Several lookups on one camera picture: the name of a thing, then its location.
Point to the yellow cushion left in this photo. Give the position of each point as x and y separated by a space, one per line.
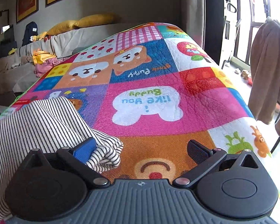
62 27

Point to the yellow cushion right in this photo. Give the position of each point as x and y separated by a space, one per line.
97 20

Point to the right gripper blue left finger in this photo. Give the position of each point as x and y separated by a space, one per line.
75 160

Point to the colourful cartoon play mat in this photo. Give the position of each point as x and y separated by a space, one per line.
154 89

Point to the black metal chair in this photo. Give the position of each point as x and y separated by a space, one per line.
278 130

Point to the pink cloth on sofa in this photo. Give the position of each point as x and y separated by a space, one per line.
41 69

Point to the yellow cloth on sofa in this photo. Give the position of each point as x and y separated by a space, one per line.
39 57

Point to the yellow cushion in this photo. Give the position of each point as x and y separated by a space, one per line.
97 20
62 27

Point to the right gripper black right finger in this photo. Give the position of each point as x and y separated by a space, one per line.
207 160

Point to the striped knit sweater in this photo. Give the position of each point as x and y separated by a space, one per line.
49 125

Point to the beige curtain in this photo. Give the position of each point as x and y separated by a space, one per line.
193 20

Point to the white exercise machine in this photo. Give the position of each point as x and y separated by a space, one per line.
229 32

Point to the brown blanket on chair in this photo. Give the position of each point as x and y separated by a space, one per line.
265 71

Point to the dark blue backpack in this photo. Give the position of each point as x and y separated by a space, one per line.
31 30

